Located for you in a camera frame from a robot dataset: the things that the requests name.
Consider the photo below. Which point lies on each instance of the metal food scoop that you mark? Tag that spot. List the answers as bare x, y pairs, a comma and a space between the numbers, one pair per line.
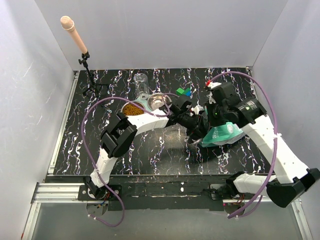
193, 142

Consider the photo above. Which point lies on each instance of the clear water bottle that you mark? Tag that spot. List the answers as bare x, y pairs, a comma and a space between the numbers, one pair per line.
141, 85

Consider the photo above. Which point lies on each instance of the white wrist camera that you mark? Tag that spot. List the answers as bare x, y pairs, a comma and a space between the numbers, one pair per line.
197, 110
210, 86

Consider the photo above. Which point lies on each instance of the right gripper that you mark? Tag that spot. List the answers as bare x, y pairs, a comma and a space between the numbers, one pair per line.
211, 122

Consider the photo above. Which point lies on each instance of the pink microphone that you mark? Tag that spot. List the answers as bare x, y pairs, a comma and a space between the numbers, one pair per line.
68, 25

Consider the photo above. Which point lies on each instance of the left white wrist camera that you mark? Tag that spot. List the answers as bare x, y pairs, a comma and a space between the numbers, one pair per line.
197, 110

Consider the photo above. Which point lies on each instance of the green pet food bag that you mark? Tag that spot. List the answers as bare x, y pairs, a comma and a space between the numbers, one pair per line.
227, 133

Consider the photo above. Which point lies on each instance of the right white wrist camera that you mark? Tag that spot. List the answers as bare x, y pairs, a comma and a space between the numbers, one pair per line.
210, 86

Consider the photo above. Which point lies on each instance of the black microphone tripod stand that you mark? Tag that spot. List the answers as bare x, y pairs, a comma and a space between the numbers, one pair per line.
93, 86

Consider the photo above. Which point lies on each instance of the mint double pet bowl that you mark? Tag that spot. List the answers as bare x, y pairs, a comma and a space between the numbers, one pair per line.
149, 102

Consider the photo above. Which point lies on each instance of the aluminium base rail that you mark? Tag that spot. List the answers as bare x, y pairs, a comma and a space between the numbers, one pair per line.
57, 214

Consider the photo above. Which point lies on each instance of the black mounting plate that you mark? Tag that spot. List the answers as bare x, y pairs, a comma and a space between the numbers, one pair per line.
170, 192

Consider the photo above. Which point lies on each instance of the green toy block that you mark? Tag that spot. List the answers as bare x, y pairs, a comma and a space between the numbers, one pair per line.
180, 91

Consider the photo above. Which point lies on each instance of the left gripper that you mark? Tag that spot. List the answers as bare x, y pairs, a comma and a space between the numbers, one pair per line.
197, 130

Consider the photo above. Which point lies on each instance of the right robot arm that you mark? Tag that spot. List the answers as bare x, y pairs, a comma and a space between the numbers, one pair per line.
290, 177

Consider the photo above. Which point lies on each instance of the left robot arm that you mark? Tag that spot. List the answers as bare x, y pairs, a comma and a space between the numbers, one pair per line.
119, 134

